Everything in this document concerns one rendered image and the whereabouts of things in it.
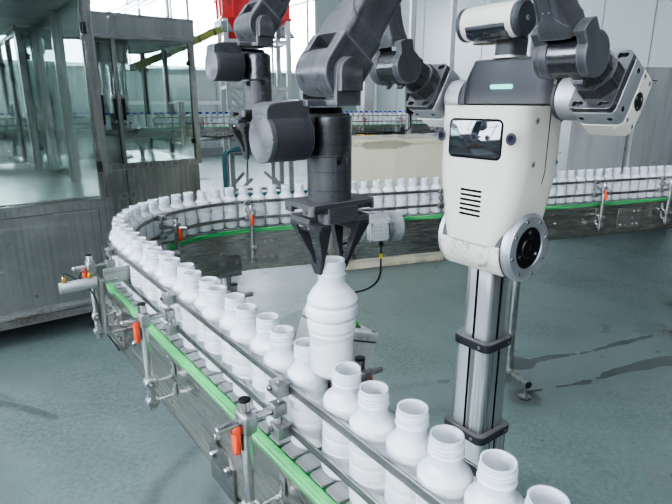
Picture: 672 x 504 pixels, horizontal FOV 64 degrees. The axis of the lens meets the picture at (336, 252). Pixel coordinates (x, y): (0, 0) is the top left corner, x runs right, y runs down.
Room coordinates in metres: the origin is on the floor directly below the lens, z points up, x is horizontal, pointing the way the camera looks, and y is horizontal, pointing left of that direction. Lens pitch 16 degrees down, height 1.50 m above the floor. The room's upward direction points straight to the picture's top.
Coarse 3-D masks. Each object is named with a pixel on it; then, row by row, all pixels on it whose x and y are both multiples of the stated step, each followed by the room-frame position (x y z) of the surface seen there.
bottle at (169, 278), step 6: (168, 258) 1.15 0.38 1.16; (174, 258) 1.16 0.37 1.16; (168, 264) 1.12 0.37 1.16; (174, 264) 1.13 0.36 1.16; (168, 270) 1.12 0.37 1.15; (174, 270) 1.12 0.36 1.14; (162, 276) 1.13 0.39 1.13; (168, 276) 1.12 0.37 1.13; (174, 276) 1.12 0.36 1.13; (162, 282) 1.12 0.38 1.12; (168, 282) 1.11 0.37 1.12; (174, 282) 1.11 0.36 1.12; (168, 288) 1.11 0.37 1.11; (162, 306) 1.12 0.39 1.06; (174, 306) 1.11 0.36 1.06; (174, 318) 1.11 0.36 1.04
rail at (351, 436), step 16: (144, 272) 1.20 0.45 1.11; (160, 288) 1.11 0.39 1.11; (224, 336) 0.85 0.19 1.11; (208, 352) 0.92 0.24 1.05; (240, 352) 0.80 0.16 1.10; (224, 368) 0.86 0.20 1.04; (240, 384) 0.81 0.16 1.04; (256, 400) 0.76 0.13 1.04; (304, 400) 0.65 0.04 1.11; (320, 416) 0.62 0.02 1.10; (352, 432) 0.57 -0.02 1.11; (368, 448) 0.54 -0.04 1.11; (384, 464) 0.52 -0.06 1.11; (352, 480) 0.57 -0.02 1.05; (400, 480) 0.50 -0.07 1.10; (368, 496) 0.54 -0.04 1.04; (432, 496) 0.46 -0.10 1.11
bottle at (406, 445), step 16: (416, 400) 0.56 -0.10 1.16; (400, 416) 0.53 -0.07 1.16; (416, 416) 0.53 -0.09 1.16; (400, 432) 0.53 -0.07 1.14; (416, 432) 0.52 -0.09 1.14; (400, 448) 0.52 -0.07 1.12; (416, 448) 0.52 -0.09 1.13; (400, 464) 0.52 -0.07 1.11; (416, 464) 0.51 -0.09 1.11; (384, 496) 0.54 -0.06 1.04; (400, 496) 0.52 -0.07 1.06
